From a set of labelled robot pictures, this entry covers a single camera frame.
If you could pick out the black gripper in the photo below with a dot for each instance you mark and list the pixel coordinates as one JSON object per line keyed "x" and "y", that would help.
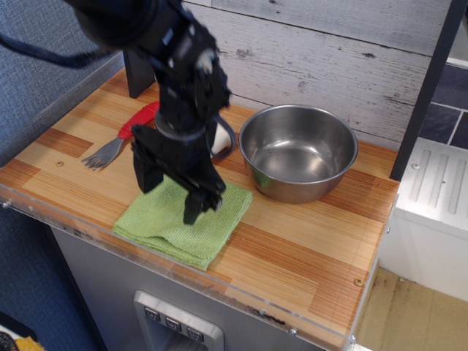
{"x": 187, "y": 163}

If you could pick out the white plastic spool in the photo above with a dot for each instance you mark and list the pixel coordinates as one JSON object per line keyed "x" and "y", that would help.
{"x": 222, "y": 142}

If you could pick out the green towel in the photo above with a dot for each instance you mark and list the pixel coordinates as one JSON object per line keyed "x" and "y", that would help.
{"x": 155, "y": 221}

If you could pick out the silver toy fridge dispenser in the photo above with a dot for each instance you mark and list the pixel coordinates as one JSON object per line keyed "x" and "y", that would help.
{"x": 168, "y": 327}

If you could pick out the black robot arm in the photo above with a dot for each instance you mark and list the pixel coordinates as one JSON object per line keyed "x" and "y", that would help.
{"x": 192, "y": 91}

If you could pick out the dark vertical post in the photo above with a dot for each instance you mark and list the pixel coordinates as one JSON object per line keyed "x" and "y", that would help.
{"x": 434, "y": 72}

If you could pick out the yellow object at corner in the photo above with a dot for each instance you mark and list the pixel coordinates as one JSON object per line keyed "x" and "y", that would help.
{"x": 28, "y": 344}

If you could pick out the red handled metal fork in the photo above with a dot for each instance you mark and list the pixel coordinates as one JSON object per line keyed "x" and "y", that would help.
{"x": 108, "y": 152}

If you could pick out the dark gray back post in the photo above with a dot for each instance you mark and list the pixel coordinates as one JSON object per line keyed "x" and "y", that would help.
{"x": 140, "y": 74}

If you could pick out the white toy sink unit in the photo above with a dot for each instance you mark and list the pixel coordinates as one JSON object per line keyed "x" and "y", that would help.
{"x": 426, "y": 238}

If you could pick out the stainless steel bowl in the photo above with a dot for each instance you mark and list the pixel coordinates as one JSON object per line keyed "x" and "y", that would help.
{"x": 297, "y": 153}

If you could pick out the clear acrylic counter guard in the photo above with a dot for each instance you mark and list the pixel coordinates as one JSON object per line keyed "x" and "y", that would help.
{"x": 304, "y": 266}

